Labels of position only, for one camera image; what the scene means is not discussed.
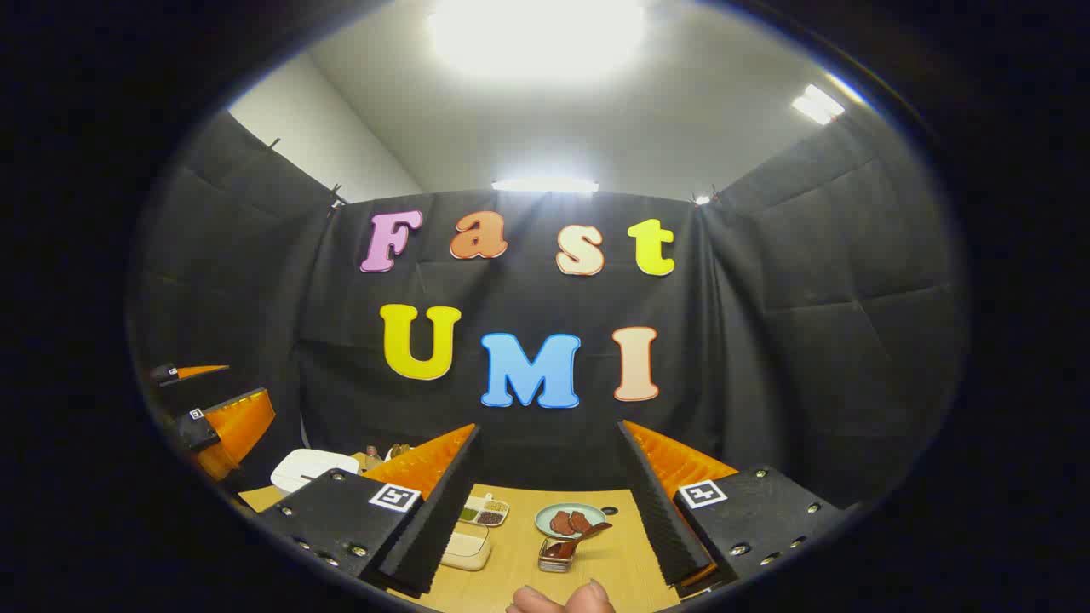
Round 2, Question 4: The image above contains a white rice cooker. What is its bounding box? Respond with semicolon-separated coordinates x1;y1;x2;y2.
271;449;361;496

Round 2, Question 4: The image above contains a dark wooden spoon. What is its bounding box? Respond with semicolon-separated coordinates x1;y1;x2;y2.
545;522;614;560

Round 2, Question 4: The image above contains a ceiling light panel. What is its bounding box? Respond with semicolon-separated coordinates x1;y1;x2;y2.
428;0;648;83
491;177;600;194
790;83;846;127

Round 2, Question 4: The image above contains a clear rice container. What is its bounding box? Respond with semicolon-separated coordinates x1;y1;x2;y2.
440;524;493;571

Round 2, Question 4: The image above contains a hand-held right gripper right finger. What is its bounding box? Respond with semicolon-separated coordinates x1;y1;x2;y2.
617;420;852;598

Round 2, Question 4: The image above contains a white divided bean tray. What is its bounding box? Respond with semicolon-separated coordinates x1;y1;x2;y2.
458;494;510;527

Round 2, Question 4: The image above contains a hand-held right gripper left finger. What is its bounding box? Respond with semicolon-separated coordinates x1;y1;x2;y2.
255;423;483;598

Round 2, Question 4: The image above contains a clear wire chopstick holder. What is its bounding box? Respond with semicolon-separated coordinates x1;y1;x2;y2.
537;538;582;574

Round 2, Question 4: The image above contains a black backdrop cloth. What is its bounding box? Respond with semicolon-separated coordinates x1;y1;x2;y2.
128;106;972;512

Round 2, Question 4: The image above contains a pale green plate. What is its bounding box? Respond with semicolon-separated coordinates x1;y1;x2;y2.
535;502;607;540

